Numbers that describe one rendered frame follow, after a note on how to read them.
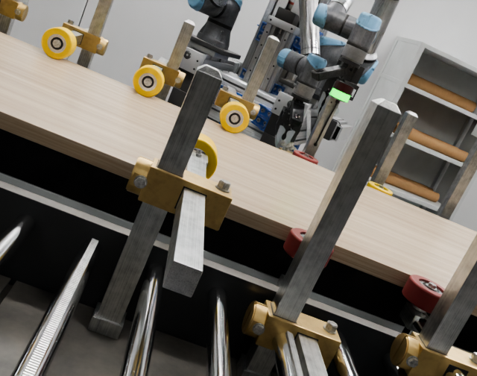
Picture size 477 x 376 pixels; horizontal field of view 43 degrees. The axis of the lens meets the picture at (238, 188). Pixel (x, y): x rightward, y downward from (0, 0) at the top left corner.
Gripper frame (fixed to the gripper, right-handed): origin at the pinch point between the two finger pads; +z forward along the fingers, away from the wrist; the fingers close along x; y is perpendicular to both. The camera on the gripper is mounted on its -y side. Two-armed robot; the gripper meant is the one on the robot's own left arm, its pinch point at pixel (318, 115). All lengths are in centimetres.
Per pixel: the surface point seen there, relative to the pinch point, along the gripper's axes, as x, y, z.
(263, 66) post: -0.9, -26.2, -7.7
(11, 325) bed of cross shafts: -98, -93, 29
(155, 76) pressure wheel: -14, -61, 5
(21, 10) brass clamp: 23, -94, 5
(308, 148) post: -8.9, -3.9, 9.8
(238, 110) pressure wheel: -22.5, -38.5, 4.1
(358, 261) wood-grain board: -90, -38, 12
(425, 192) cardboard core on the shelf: 178, 236, 44
